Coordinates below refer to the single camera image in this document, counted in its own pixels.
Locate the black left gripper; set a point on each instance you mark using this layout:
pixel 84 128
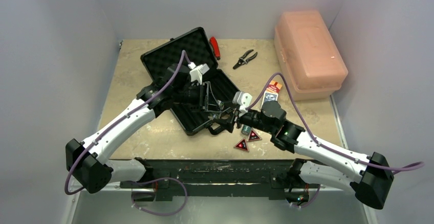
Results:
pixel 211 104

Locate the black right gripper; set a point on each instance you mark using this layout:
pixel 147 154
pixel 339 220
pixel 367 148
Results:
pixel 235 116

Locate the blue playing card deck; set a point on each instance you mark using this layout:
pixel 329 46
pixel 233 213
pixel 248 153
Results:
pixel 269 96

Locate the red Texas Hold'em card box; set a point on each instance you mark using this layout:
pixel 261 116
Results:
pixel 273 87

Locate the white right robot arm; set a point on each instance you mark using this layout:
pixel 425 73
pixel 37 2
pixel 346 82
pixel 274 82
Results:
pixel 368 176

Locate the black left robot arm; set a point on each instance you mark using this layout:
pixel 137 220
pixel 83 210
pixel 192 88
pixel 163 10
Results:
pixel 88 161

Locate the green poker chip stack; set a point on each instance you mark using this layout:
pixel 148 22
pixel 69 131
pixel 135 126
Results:
pixel 246 130

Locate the black poker carrying case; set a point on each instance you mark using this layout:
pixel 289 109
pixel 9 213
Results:
pixel 198 51

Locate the red triangle dealer button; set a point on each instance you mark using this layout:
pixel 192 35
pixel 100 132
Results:
pixel 242 145

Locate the pink plastic storage box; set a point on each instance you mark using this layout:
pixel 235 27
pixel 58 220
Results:
pixel 308 56

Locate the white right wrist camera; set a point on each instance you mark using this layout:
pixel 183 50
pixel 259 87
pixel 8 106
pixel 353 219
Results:
pixel 243 100

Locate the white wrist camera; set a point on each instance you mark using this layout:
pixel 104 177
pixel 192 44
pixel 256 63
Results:
pixel 197 72
pixel 243 100

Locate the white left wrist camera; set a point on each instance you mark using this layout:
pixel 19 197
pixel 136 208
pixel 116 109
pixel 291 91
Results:
pixel 197 72

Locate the black wire stripper pliers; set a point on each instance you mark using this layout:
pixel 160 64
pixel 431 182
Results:
pixel 244 59

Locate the red handled tool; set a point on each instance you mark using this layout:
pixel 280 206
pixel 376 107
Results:
pixel 215 47

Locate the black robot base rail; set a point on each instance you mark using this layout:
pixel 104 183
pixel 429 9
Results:
pixel 273 179

